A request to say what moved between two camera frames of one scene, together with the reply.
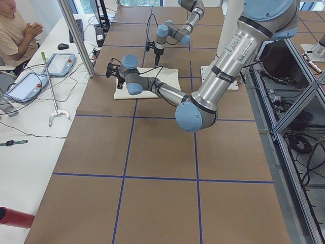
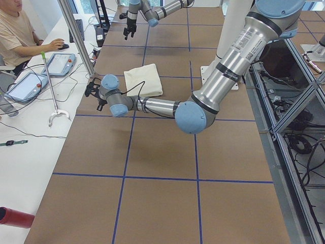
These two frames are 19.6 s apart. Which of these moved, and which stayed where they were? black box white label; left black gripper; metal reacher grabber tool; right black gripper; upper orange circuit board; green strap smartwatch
Moved: left black gripper; right black gripper
Stayed: upper orange circuit board; green strap smartwatch; black box white label; metal reacher grabber tool
